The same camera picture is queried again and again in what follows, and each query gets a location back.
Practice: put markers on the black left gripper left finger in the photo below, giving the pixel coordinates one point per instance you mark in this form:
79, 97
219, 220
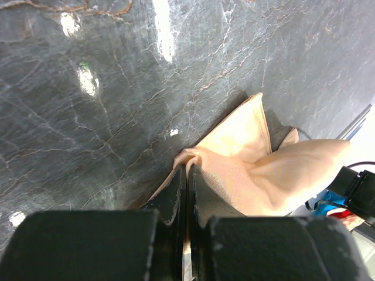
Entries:
142, 244

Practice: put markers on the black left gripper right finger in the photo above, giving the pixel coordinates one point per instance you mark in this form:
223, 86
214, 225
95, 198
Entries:
226, 245

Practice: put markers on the peach satin napkin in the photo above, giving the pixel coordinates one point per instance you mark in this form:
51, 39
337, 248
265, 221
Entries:
240, 166

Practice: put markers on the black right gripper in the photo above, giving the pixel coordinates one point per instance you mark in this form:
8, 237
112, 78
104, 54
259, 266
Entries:
357, 188

